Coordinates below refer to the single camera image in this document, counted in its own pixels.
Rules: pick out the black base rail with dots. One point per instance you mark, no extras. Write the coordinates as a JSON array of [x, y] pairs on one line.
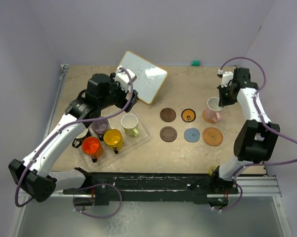
[[152, 187]]

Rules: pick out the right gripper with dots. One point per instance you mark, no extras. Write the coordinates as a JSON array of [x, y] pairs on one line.
[[223, 101]]

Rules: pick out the orange black-rimmed coaster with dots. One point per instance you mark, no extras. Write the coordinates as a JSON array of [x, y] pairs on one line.
[[188, 115]]

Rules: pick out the orange transparent cup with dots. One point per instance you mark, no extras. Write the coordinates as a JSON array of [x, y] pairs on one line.
[[92, 147]]

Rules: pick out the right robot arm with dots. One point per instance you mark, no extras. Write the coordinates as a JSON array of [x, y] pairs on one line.
[[254, 143]]

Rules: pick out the white cup black handle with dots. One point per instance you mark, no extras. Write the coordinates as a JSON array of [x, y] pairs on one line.
[[77, 142]]

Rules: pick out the green object at wall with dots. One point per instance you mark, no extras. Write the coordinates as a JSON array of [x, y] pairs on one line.
[[195, 63]]

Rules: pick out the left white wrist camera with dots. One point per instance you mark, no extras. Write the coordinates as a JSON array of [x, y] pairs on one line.
[[123, 78]]

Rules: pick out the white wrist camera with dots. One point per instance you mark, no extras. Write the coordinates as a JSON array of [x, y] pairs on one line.
[[226, 77], [123, 78]]

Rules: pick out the pink cup white inside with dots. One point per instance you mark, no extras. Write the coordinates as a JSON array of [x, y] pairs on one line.
[[213, 109]]

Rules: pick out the dark brown ringed coaster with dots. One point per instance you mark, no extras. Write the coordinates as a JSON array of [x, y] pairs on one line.
[[168, 134]]

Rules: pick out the clear plastic tray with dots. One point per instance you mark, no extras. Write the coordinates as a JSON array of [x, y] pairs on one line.
[[129, 143]]

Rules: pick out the purple cup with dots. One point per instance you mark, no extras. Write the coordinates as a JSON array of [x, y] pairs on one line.
[[100, 127]]

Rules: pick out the small whiteboard on stand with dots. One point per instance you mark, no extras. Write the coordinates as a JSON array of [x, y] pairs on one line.
[[150, 77]]

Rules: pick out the yellow tape roll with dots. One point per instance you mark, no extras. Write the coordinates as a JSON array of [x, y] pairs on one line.
[[212, 171]]

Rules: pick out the yellow transparent cup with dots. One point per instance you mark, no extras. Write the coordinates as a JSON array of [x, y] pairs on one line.
[[113, 140]]

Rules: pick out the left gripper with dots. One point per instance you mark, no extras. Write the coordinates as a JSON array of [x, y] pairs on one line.
[[123, 101]]

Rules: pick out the aluminium frame rail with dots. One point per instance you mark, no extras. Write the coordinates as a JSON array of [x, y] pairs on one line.
[[259, 186]]

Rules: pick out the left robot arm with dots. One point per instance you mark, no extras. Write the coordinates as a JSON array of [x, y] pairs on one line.
[[33, 173]]

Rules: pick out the pale yellow cup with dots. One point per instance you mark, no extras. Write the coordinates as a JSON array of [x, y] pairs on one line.
[[129, 123]]

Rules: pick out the blue round coaster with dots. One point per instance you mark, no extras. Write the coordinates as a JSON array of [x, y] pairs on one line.
[[192, 135]]

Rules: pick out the dark brown wooden coaster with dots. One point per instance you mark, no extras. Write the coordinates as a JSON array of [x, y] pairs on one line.
[[167, 114]]

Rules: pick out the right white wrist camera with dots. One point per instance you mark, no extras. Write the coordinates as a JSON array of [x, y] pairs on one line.
[[226, 77]]

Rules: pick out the tan cork coaster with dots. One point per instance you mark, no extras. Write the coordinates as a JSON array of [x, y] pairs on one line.
[[207, 120]]

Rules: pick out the woven rattan coaster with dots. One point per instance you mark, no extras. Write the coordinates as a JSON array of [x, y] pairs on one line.
[[212, 136]]

